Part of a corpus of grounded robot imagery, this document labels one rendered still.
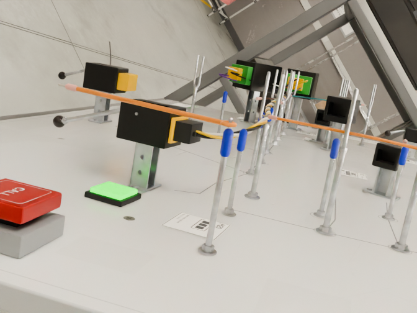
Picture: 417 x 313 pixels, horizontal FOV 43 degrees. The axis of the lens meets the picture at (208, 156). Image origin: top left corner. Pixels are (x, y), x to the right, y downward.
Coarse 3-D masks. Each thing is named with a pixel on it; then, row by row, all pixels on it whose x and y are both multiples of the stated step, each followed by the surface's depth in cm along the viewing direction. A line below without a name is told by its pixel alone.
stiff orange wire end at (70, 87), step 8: (72, 88) 46; (80, 88) 46; (104, 96) 45; (112, 96) 44; (120, 96) 44; (136, 104) 43; (144, 104) 43; (152, 104) 43; (168, 112) 42; (176, 112) 42; (184, 112) 41; (208, 120) 40; (216, 120) 40; (224, 120) 40
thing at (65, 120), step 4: (96, 112) 58; (100, 112) 57; (104, 112) 57; (108, 112) 57; (112, 112) 57; (116, 112) 57; (136, 112) 54; (76, 116) 59; (80, 116) 58; (84, 116) 58; (88, 116) 58; (92, 116) 58; (96, 116) 58; (100, 116) 58; (64, 120) 59; (68, 120) 59; (72, 120) 59
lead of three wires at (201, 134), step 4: (260, 120) 58; (256, 124) 56; (260, 124) 57; (248, 128) 55; (252, 128) 55; (256, 128) 56; (200, 132) 54; (204, 132) 54; (236, 132) 54; (248, 132) 55; (196, 136) 54; (200, 136) 54; (204, 136) 54; (208, 136) 53; (212, 136) 53; (216, 136) 53; (220, 136) 54; (236, 136) 54
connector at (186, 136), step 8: (184, 120) 54; (192, 120) 55; (176, 128) 53; (184, 128) 53; (192, 128) 53; (200, 128) 55; (168, 136) 54; (176, 136) 53; (184, 136) 53; (192, 136) 53
